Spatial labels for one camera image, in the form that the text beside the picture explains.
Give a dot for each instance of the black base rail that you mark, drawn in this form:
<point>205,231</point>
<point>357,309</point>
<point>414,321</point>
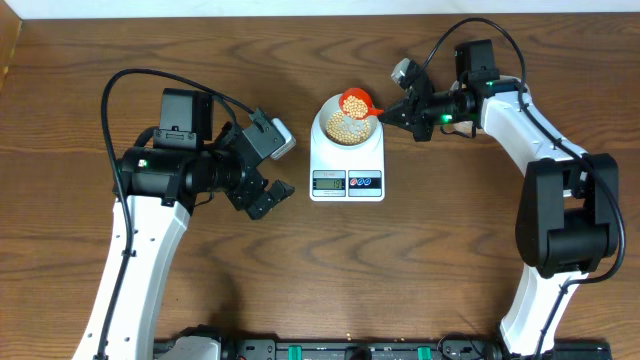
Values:
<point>454,347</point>

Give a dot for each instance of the white digital kitchen scale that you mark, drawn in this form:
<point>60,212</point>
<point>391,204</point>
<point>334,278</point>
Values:
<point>346,173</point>

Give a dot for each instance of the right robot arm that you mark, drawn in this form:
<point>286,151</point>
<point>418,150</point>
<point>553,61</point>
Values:
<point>568,218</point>

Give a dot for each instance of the red plastic measuring scoop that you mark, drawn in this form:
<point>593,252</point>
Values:
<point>362,94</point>

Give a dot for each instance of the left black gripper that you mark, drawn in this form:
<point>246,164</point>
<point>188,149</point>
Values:
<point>242,193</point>

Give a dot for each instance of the grey round bowl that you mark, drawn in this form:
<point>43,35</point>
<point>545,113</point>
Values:
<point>332,106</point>

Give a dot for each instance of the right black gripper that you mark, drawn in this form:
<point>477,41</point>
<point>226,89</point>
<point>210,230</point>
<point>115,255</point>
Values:
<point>414,118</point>

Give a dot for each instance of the soybeans in bowl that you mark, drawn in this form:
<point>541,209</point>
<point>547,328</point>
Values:
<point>346,131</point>

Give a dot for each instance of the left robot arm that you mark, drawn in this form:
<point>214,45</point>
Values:
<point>162,175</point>

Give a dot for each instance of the soybeans in scoop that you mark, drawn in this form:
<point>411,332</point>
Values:
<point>355,107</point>

